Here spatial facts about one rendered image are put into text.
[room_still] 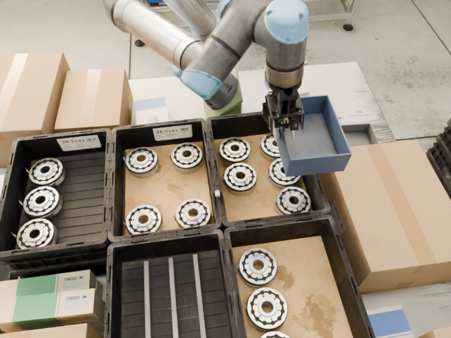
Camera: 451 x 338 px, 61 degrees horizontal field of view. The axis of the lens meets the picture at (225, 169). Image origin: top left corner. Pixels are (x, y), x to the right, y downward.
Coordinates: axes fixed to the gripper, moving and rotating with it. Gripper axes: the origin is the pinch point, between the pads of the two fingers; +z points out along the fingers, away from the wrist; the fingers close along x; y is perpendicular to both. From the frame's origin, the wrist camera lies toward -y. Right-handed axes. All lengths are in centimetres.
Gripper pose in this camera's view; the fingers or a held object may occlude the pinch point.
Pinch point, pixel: (280, 132)
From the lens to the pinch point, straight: 96.0
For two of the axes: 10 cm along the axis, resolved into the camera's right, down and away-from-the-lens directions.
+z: 1.0, 5.6, 8.2
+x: 9.9, -1.3, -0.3
